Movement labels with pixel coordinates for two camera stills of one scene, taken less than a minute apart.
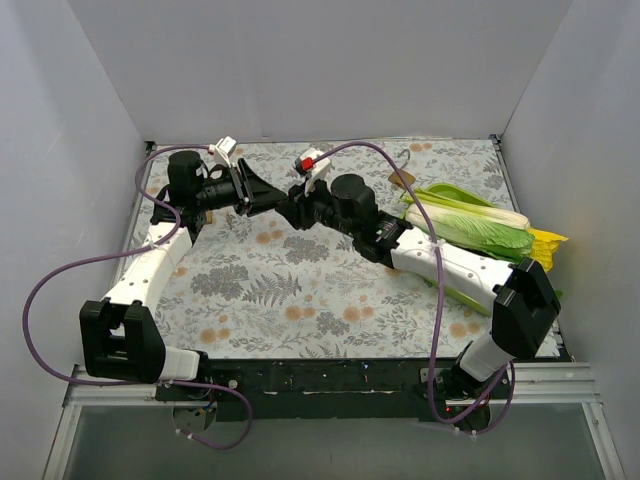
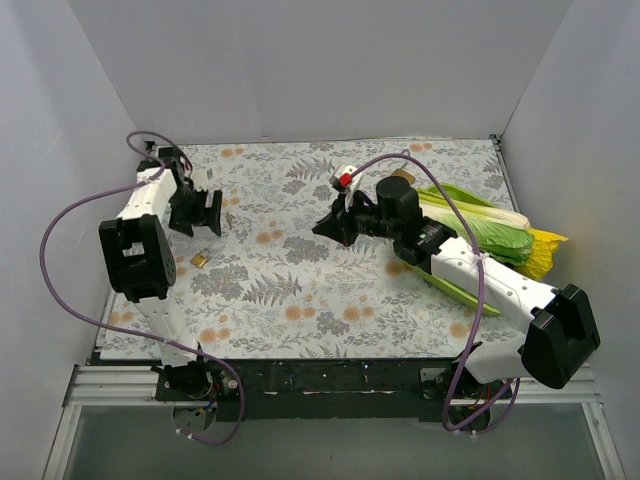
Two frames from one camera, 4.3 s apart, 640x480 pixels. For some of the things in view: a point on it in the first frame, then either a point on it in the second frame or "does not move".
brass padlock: x=409 y=177 does not move
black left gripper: x=239 y=185 -> x=201 y=208
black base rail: x=312 y=391 does not move
